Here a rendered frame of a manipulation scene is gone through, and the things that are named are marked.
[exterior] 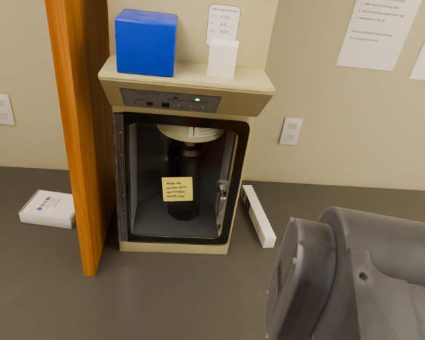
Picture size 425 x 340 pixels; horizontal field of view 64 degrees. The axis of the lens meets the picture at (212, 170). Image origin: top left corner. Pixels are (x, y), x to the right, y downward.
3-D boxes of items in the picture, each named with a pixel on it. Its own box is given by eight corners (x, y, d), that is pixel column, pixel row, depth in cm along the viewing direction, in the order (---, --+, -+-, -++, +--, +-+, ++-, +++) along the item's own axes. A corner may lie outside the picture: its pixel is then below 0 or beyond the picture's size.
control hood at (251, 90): (110, 100, 73) (108, 54, 68) (256, 112, 77) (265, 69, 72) (100, 125, 64) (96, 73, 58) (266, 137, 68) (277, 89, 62)
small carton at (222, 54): (209, 68, 68) (212, 37, 65) (234, 71, 68) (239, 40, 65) (206, 75, 64) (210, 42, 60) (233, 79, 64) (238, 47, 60)
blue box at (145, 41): (124, 57, 68) (123, 7, 63) (175, 61, 69) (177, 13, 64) (116, 73, 59) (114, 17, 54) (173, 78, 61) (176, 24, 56)
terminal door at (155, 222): (121, 239, 96) (115, 110, 74) (227, 243, 100) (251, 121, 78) (121, 241, 96) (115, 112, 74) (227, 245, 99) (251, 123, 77)
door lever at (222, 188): (222, 212, 92) (212, 212, 92) (227, 184, 87) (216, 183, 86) (224, 226, 87) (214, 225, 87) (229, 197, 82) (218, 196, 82)
